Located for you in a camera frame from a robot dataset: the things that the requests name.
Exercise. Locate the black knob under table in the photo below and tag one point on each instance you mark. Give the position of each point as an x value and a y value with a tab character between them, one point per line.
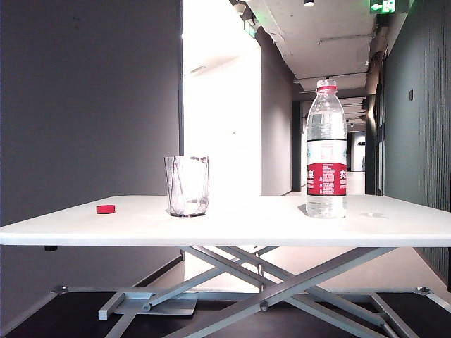
50	248

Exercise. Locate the clear faceted glass mug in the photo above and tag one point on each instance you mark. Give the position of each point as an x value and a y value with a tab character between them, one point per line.
186	192

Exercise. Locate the red bottle cap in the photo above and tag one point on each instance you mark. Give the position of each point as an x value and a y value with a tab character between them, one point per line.
105	209

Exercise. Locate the grey metal scissor table frame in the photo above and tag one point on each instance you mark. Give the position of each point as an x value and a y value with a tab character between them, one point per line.
263	305

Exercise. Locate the round ceiling lamp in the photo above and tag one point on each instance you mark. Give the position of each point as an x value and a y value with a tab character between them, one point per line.
240	7
309	3

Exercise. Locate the clear water bottle red label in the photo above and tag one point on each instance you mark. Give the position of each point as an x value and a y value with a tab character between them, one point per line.
326	176

